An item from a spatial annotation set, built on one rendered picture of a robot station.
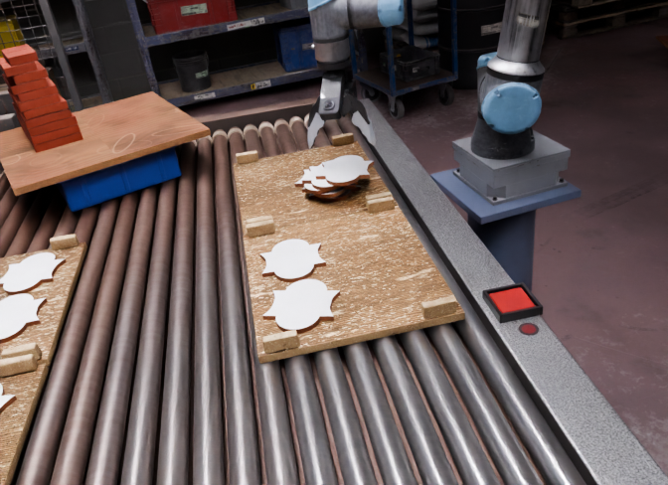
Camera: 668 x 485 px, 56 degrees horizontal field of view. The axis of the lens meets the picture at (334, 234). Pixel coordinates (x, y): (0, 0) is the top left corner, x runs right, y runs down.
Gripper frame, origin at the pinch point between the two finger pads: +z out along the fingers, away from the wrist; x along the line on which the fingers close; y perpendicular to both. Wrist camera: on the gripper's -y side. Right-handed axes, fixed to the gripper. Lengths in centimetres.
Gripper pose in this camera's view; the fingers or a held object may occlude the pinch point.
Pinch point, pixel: (341, 149)
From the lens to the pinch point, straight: 144.0
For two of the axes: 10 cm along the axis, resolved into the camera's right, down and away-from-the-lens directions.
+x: -9.8, 0.1, 2.1
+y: 1.8, -5.2, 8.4
